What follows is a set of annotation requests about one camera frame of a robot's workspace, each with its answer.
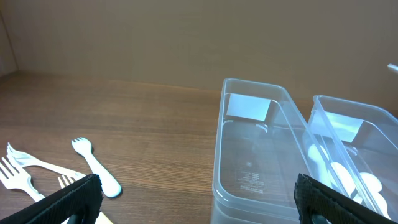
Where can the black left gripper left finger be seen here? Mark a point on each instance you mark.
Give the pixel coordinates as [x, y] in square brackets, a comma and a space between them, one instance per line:
[81, 201]

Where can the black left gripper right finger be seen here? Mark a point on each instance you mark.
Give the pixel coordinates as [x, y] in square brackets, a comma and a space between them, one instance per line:
[317, 203]

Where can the white plastic spoon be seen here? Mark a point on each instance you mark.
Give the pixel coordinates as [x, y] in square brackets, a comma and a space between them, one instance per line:
[393, 68]
[345, 178]

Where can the white spoon thin handle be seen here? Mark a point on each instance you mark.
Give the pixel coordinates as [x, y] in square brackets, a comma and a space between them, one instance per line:
[372, 183]

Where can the yellow plastic spoon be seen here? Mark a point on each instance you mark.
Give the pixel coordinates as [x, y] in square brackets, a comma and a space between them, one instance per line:
[381, 202]

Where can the right clear plastic container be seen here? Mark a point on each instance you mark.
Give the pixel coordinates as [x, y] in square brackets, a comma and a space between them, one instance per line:
[362, 138]

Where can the clear plastic container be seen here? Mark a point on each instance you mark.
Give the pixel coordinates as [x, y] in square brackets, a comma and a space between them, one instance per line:
[262, 144]
[362, 138]

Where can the left clear plastic container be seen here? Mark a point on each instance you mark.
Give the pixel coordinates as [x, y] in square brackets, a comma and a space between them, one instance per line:
[262, 144]

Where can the yellow plastic fork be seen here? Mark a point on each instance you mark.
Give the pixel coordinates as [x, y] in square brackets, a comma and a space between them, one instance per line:
[65, 181]

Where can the short white plastic fork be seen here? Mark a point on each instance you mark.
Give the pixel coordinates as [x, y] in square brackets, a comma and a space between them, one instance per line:
[110, 186]

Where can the thin white plastic fork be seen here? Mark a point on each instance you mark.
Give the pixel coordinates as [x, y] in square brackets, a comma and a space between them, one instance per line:
[24, 160]

